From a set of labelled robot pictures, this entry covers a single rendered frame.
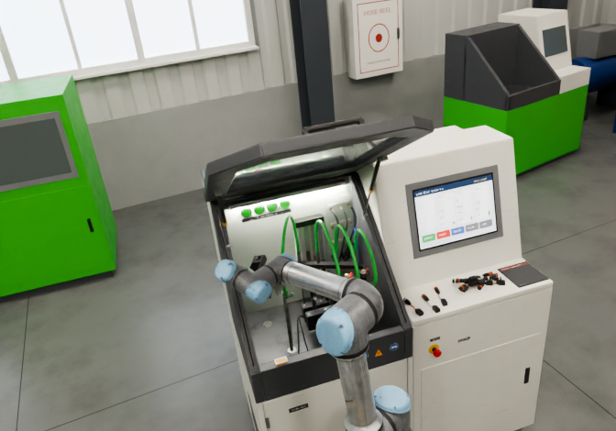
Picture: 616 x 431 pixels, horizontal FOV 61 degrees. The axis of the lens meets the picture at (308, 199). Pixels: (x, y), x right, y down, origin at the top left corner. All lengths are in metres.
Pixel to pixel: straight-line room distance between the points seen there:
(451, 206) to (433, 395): 0.88
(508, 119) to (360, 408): 4.27
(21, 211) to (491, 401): 3.58
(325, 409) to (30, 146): 2.99
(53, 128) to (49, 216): 0.73
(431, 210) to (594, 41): 5.61
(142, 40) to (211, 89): 0.85
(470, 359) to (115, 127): 4.37
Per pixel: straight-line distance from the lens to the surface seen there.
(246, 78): 6.05
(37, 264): 4.82
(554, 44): 6.33
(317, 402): 2.36
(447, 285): 2.49
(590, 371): 3.67
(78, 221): 4.60
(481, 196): 2.53
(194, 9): 5.83
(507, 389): 2.88
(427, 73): 7.12
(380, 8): 6.37
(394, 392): 1.80
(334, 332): 1.43
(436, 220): 2.43
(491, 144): 2.53
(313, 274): 1.66
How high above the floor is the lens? 2.43
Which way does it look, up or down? 26 degrees down
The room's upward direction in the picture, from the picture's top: 6 degrees counter-clockwise
